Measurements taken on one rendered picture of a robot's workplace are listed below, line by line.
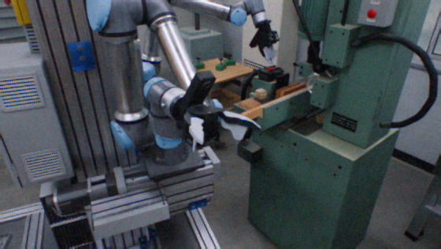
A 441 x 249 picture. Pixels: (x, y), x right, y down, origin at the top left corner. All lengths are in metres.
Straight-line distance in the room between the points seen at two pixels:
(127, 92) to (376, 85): 0.94
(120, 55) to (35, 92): 0.35
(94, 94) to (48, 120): 0.18
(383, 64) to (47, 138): 1.28
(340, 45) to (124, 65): 0.80
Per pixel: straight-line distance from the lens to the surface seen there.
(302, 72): 1.63
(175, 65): 0.96
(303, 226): 1.78
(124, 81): 1.04
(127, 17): 0.99
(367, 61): 1.37
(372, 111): 1.41
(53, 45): 1.21
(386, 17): 1.25
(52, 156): 1.33
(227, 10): 1.51
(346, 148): 1.47
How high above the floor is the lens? 1.55
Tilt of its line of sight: 30 degrees down
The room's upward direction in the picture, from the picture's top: straight up
